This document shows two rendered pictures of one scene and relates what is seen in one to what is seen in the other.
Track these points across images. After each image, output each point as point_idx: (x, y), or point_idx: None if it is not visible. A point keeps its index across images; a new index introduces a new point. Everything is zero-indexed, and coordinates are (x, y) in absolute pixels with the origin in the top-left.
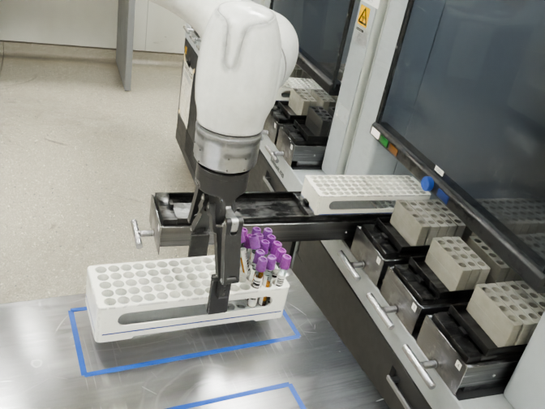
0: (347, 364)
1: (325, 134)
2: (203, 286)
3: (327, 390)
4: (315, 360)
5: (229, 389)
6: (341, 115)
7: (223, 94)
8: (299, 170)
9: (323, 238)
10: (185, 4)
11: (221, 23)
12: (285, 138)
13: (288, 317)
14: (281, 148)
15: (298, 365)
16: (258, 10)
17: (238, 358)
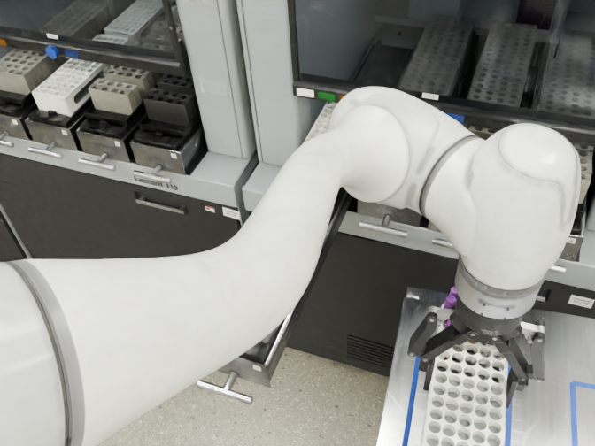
0: (561, 322)
1: (191, 116)
2: (487, 392)
3: (590, 357)
4: (549, 343)
5: (564, 436)
6: (214, 89)
7: (558, 250)
8: (197, 171)
9: (339, 225)
10: (351, 173)
11: (553, 189)
12: (151, 150)
13: None
14: (152, 163)
15: (551, 361)
16: (552, 140)
17: (524, 405)
